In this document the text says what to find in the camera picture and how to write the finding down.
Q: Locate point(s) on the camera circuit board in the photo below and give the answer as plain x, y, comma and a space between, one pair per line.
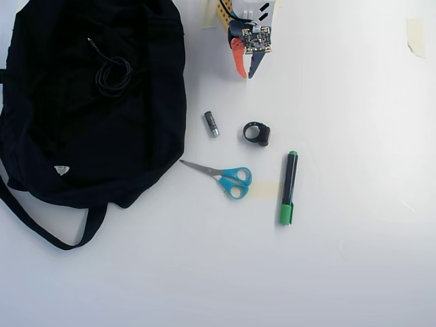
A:
257, 40

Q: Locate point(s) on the long beige tape strip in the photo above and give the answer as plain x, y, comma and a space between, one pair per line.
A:
416, 37

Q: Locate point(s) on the black cylindrical battery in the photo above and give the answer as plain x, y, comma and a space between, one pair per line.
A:
212, 124

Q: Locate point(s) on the green capped marker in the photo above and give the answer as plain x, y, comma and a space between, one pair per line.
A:
289, 184

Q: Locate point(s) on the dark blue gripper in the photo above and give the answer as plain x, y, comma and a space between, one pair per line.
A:
239, 59

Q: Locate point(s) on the small beige tape piece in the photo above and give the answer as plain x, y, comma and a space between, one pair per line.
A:
279, 2

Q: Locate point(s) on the short beige tape strip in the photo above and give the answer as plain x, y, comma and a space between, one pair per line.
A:
265, 189

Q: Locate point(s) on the black fabric bag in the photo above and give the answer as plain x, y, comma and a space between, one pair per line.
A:
68, 136

